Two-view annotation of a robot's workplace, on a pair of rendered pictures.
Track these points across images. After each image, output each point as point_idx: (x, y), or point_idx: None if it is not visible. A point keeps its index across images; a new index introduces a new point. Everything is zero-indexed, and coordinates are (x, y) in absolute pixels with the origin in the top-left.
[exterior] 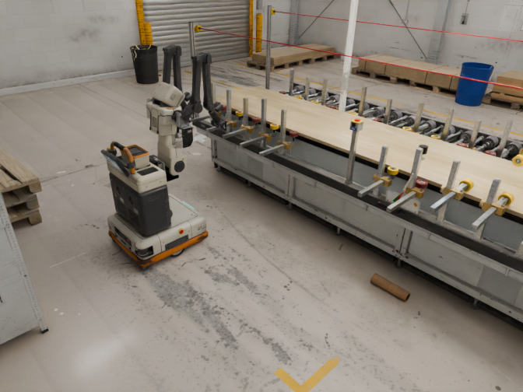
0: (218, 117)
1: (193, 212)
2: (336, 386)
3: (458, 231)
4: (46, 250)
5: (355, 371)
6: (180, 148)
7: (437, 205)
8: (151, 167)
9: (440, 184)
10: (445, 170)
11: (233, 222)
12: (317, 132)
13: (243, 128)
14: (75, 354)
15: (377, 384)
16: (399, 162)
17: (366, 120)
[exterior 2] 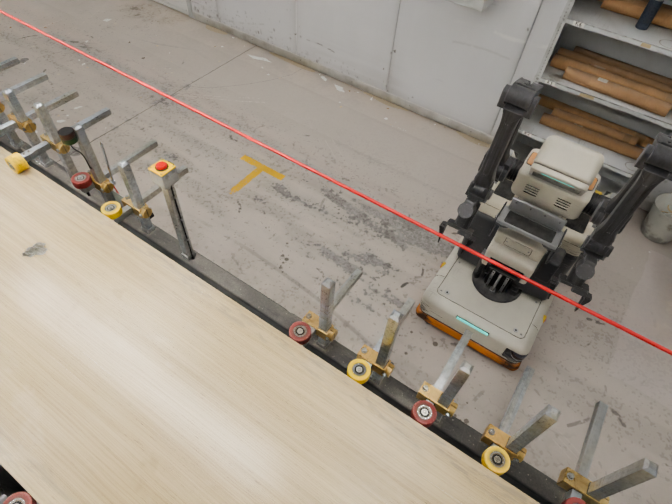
0: (458, 216)
1: (447, 297)
2: (234, 173)
3: (63, 171)
4: (602, 266)
5: (216, 185)
6: (499, 227)
7: (100, 111)
8: (511, 198)
9: (50, 179)
10: (10, 217)
11: (397, 378)
12: (238, 344)
13: (443, 385)
14: (449, 169)
15: (199, 178)
16: (85, 233)
17: (64, 485)
